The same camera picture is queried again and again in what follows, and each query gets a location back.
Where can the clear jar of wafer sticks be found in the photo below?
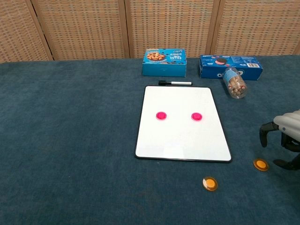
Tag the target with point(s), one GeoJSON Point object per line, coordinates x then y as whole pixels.
{"type": "Point", "coordinates": [235, 86]}

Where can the light blue cookie box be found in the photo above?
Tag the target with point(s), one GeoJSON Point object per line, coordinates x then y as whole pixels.
{"type": "Point", "coordinates": [164, 66]}

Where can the yellow round magnet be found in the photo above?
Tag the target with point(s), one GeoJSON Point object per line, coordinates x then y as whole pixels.
{"type": "Point", "coordinates": [260, 164]}
{"type": "Point", "coordinates": [210, 183]}

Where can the blue table cloth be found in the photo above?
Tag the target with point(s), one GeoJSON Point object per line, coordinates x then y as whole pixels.
{"type": "Point", "coordinates": [70, 140]}

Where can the whiteboard marker pen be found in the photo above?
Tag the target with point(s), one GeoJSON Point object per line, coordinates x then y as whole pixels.
{"type": "Point", "coordinates": [178, 83]}

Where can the red round magnet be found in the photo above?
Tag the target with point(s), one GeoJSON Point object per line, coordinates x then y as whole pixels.
{"type": "Point", "coordinates": [196, 116]}
{"type": "Point", "coordinates": [161, 115]}

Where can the woven folding screen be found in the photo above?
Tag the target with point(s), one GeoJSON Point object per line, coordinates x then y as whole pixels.
{"type": "Point", "coordinates": [93, 28]}

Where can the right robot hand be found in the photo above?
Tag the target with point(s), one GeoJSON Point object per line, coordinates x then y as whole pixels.
{"type": "Point", "coordinates": [291, 126]}

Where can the white magnetic whiteboard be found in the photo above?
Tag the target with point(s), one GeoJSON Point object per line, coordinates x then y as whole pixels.
{"type": "Point", "coordinates": [178, 143]}

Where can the dark blue Oreo box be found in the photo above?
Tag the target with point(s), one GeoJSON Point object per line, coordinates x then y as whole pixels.
{"type": "Point", "coordinates": [211, 70]}

